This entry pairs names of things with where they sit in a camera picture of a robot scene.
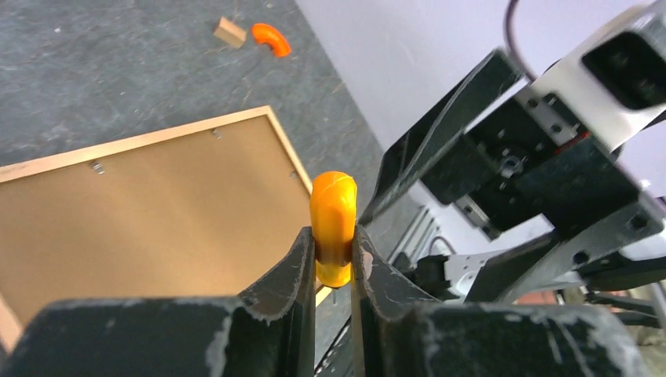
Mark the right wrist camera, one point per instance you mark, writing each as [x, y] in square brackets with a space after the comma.
[609, 88]

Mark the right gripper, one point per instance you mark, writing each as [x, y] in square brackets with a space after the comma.
[507, 171]

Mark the wooden picture frame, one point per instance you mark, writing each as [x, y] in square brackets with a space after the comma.
[205, 208]

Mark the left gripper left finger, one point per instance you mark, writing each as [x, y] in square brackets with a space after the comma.
[265, 330]

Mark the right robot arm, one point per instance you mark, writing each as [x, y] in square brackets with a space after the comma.
[504, 146]

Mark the orange handled screwdriver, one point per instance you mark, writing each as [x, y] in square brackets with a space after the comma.
[333, 216]

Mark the small wooden block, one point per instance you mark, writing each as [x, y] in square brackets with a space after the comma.
[230, 33]

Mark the orange curved plastic piece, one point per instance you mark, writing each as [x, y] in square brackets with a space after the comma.
[268, 35]

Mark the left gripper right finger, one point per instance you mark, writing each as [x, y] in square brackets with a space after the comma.
[400, 330]

